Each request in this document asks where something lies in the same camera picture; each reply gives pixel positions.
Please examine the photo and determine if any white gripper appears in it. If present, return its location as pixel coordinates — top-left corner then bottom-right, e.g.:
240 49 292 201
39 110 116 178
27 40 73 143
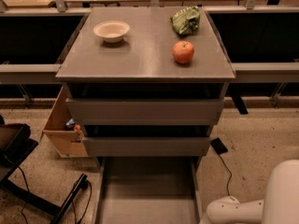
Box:
199 196 240 224

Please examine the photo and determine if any grey bottom drawer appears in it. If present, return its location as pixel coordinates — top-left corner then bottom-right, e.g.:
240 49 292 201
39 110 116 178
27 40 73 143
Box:
92 157 202 224

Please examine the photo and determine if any grey drawer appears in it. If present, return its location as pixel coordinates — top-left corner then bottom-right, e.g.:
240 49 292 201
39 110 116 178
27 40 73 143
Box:
66 98 223 126
82 137 210 157
92 157 202 224

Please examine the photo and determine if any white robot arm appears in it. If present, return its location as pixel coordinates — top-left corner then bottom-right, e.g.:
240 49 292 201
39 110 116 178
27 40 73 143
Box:
199 160 299 224

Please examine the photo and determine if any grey middle drawer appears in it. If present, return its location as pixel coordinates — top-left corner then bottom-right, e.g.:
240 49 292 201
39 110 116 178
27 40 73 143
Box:
82 137 210 157

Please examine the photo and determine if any grey drawer cabinet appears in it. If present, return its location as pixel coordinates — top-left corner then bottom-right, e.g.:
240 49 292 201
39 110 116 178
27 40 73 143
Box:
55 6 236 173

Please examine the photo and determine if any grey top drawer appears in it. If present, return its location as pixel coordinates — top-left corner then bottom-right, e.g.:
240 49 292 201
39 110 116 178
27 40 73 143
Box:
66 98 223 126

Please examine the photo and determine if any black power adapter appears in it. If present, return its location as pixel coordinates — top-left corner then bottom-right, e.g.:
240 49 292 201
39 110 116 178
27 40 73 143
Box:
211 138 228 155

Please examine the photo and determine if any red apple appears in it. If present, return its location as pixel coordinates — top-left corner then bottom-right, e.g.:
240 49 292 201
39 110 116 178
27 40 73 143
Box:
172 41 194 64

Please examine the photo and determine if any orange item in box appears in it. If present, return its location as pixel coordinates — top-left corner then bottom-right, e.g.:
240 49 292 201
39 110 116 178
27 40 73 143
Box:
74 124 81 132

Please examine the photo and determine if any cardboard box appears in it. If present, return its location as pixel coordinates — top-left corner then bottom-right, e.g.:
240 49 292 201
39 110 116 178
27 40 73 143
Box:
43 88 87 158

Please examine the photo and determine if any blue item in box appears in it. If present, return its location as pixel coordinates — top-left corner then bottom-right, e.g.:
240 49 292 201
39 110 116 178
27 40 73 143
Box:
65 119 75 129

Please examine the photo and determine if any green crumpled chip bag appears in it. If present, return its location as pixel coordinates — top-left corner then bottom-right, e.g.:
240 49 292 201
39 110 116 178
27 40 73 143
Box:
170 7 200 35

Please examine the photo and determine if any white bowl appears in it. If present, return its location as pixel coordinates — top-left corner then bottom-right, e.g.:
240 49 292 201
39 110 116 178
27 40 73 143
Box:
93 21 130 43

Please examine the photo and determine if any black floor cable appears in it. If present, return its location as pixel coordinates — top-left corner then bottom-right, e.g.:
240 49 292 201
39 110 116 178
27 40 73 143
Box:
218 152 234 197

